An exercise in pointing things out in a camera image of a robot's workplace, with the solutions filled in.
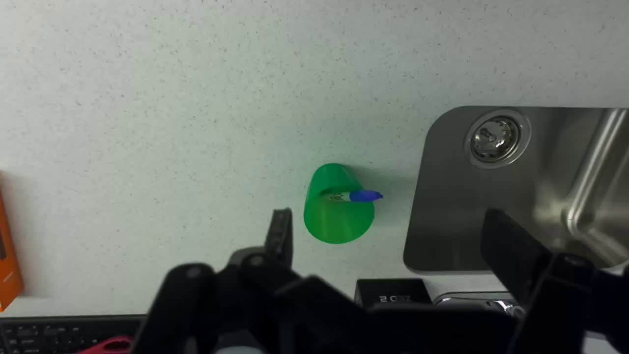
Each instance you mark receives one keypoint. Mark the black keyboard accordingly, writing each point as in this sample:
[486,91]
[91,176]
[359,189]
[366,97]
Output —
[62,335]

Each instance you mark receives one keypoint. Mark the orange box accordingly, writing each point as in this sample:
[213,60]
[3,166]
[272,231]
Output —
[11,274]

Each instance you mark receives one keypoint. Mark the blue marker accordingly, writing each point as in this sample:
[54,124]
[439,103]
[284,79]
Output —
[360,195]

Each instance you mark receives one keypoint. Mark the sink drain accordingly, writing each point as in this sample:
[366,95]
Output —
[498,138]

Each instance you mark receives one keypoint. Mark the red object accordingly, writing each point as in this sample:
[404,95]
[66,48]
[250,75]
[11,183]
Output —
[119,345]

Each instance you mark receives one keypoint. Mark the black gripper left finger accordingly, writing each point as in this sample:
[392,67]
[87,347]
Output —
[254,298]

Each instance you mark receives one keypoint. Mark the stainless steel sink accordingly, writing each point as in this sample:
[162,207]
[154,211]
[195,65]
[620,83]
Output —
[569,189]

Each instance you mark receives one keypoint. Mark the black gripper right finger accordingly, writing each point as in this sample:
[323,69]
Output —
[565,296]

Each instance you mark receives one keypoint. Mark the small black box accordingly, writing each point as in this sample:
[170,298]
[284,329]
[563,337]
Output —
[388,292]

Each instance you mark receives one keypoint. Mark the green plastic cup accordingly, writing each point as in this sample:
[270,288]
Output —
[335,221]

